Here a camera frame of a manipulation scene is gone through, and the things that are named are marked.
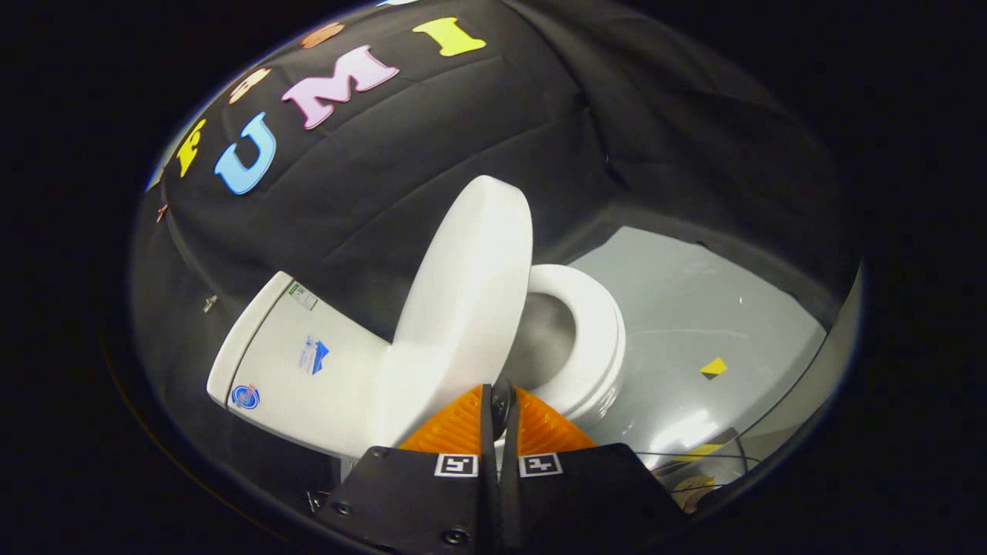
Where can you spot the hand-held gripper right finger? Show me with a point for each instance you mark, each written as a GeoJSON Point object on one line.
{"type": "Point", "coordinates": [578, 501]}

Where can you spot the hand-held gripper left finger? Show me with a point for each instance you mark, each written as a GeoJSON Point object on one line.
{"type": "Point", "coordinates": [432, 501]}

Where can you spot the white ceramic toilet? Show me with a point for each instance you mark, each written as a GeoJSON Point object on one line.
{"type": "Point", "coordinates": [308, 385]}

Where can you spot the white toilet seat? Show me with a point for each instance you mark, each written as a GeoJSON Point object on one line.
{"type": "Point", "coordinates": [603, 331]}

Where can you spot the yellow floor tape strip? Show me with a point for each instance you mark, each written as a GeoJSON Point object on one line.
{"type": "Point", "coordinates": [702, 451]}

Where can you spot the yellow diamond floor tape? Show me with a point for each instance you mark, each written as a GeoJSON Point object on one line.
{"type": "Point", "coordinates": [714, 368]}

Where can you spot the silver cloth clip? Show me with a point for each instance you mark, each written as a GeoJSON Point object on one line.
{"type": "Point", "coordinates": [210, 303]}

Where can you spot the black backdrop cloth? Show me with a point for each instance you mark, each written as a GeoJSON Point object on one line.
{"type": "Point", "coordinates": [432, 154]}

